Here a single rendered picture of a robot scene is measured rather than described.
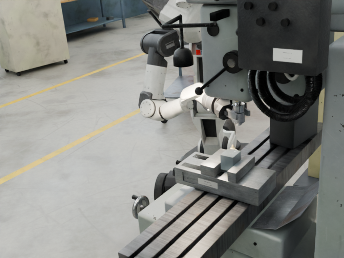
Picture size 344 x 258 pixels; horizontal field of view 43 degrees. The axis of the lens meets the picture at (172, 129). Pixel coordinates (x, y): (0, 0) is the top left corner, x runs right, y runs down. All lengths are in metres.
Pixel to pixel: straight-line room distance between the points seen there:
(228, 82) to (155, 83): 0.52
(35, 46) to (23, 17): 0.49
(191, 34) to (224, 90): 0.51
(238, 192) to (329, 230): 0.36
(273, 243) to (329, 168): 0.42
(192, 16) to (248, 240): 0.93
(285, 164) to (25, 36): 6.13
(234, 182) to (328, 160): 0.41
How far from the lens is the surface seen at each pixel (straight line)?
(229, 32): 1.43
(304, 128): 2.01
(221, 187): 1.61
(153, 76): 1.91
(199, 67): 2.34
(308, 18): 1.02
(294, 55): 1.05
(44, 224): 3.40
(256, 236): 1.60
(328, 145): 1.25
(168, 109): 1.85
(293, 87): 1.35
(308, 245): 1.75
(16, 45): 7.47
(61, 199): 3.66
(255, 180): 1.58
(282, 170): 1.80
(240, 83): 1.45
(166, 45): 1.90
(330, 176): 1.29
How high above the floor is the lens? 1.82
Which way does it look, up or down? 23 degrees down
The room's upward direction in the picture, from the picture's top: 5 degrees counter-clockwise
